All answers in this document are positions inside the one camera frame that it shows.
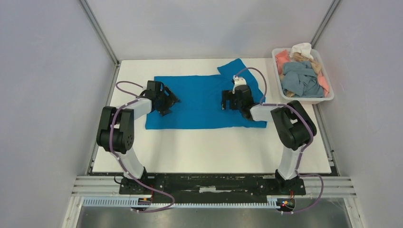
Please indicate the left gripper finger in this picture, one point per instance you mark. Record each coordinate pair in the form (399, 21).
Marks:
(170, 97)
(164, 109)

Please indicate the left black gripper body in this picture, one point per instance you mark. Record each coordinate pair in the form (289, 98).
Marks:
(162, 100)

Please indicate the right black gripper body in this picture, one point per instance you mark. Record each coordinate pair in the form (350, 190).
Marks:
(232, 99)

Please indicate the bright blue t shirt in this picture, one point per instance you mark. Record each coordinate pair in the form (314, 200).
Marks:
(200, 101)

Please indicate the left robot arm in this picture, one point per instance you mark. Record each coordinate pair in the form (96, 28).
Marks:
(116, 126)

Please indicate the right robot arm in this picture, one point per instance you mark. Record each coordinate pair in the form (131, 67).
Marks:
(294, 127)

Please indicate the pink t shirt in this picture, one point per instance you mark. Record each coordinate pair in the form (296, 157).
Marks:
(281, 58)

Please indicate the grey blue t shirt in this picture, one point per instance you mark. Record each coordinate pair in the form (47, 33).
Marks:
(299, 80)

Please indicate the white plastic basket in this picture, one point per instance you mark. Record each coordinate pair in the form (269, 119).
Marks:
(323, 80)

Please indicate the beige t shirt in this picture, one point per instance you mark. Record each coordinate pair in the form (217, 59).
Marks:
(316, 66)

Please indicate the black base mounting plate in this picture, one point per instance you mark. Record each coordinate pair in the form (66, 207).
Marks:
(212, 187)

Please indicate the white t shirt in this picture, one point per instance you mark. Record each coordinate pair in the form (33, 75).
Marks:
(304, 49)

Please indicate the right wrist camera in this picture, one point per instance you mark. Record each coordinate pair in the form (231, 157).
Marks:
(238, 81)

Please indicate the white slotted cable duct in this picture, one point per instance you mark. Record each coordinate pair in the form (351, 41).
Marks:
(135, 202)

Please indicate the left aluminium frame post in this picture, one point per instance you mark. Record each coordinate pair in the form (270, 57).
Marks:
(101, 35)

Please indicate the aluminium frame post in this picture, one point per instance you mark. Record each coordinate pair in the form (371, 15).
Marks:
(324, 22)
(101, 35)

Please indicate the right aluminium frame post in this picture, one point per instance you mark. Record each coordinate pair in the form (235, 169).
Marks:
(324, 22)

